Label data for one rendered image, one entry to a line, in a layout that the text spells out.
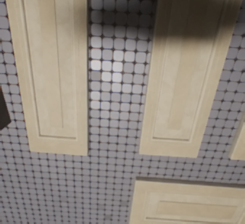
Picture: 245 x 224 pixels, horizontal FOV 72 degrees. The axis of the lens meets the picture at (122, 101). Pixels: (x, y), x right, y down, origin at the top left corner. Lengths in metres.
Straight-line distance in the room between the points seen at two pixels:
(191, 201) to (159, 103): 0.43
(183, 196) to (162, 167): 0.15
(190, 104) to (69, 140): 0.38
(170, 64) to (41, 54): 0.34
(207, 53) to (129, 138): 0.34
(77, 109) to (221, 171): 0.54
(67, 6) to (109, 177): 0.55
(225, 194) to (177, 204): 0.18
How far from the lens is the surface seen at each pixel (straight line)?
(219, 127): 0.62
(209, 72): 0.51
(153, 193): 0.73
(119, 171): 0.66
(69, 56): 0.49
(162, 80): 0.49
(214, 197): 0.80
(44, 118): 0.57
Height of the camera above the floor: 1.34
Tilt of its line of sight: 68 degrees down
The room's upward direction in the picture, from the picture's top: 177 degrees counter-clockwise
